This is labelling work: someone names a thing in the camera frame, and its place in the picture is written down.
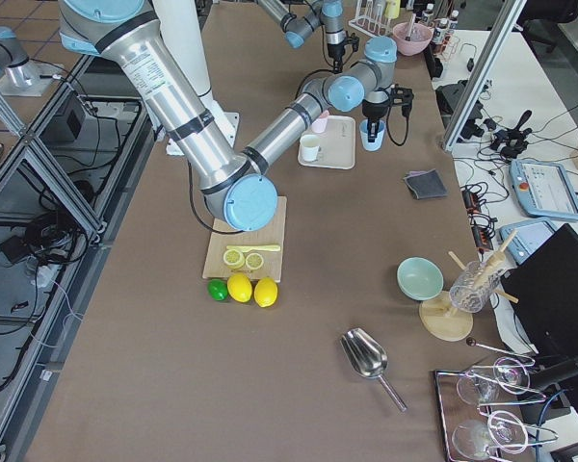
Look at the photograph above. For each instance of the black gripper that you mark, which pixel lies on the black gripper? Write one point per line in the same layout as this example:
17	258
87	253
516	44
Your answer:
374	112
335	49

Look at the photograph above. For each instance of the blue cup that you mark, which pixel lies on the blue cup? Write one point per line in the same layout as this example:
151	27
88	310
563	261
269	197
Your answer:
371	142

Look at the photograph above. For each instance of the pink cup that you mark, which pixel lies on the pink cup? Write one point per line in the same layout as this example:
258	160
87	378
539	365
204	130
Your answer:
319	125

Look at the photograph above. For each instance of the cream yellow cup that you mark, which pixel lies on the cream yellow cup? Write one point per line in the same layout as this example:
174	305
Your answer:
309	147

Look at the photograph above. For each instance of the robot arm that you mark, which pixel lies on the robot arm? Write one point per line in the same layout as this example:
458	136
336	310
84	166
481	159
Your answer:
158	46
325	15

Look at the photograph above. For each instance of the cream rabbit tray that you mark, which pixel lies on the cream rabbit tray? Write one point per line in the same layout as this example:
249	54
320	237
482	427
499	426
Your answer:
337	144

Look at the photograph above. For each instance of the metal muddler stick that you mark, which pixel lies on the metal muddler stick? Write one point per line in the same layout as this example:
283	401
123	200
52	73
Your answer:
410	25

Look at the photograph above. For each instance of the yellow cup on rack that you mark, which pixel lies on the yellow cup on rack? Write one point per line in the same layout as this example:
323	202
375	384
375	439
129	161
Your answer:
392	10

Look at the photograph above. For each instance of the grey folded cloth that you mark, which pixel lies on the grey folded cloth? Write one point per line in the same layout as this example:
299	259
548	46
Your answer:
425	184

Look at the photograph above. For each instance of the pink bowl with ice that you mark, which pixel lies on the pink bowl with ice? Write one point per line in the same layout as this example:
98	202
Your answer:
413	42

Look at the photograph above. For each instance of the wooden cutting board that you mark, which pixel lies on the wooden cutting board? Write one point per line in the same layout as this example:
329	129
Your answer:
268	242

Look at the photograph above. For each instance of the green bowl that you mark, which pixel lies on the green bowl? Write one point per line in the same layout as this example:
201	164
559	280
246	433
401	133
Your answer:
419	278

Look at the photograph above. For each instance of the yellow plastic knife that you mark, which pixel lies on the yellow plastic knife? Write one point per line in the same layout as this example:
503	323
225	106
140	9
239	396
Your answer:
250	248

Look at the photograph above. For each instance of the blue teach pendant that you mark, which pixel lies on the blue teach pendant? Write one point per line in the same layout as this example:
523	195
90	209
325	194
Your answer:
544	190

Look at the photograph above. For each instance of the glass on stand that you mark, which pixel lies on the glass on stand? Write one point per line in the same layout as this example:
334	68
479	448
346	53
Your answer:
474	287

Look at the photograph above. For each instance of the yellow lemon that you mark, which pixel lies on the yellow lemon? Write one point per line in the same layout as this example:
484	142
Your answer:
266	292
239	287

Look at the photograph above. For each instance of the wooden cup stand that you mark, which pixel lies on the wooden cup stand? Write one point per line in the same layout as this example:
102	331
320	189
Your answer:
449	323

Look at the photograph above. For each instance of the green lime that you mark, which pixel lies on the green lime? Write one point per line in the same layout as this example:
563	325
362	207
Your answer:
217	289

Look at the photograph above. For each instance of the metal scoop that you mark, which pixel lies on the metal scoop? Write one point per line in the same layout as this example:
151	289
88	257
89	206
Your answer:
369	360

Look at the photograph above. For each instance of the white wire rack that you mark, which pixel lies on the white wire rack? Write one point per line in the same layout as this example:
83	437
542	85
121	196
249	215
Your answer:
369	18

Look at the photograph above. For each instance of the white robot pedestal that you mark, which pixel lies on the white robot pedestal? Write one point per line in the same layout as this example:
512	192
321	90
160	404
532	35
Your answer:
180	31

